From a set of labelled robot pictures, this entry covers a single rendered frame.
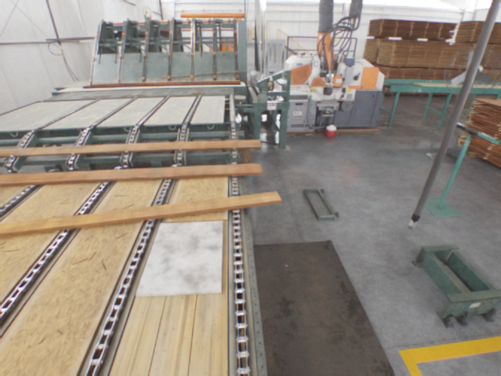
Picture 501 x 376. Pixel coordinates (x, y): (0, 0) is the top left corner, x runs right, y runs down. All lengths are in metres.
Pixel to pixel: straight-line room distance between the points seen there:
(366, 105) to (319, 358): 6.07
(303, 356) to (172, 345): 1.14
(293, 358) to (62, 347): 1.47
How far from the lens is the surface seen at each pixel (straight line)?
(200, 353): 1.34
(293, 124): 6.31
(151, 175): 2.59
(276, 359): 2.20
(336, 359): 2.28
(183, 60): 7.69
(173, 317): 1.45
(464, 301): 2.69
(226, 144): 3.01
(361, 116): 7.25
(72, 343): 1.54
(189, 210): 1.98
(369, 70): 6.84
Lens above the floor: 2.00
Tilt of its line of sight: 31 degrees down
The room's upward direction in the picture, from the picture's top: straight up
